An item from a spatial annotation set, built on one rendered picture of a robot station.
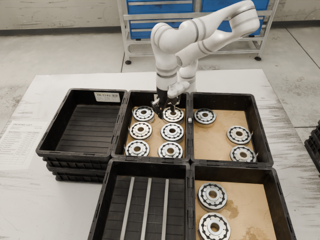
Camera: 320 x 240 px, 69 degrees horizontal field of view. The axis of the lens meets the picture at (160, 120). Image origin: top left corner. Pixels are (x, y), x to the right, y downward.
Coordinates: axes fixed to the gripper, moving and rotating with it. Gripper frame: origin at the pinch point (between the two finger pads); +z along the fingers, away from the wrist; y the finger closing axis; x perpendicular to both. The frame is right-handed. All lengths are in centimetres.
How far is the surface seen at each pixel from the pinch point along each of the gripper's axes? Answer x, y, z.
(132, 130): -12.5, 9.8, 14.4
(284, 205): 50, -4, 7
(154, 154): 2.3, 9.4, 17.3
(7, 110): -190, 55, 100
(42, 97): -86, 29, 30
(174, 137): 3.1, -1.5, 14.5
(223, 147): 19.6, -15.0, 17.4
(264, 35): -70, -215, 69
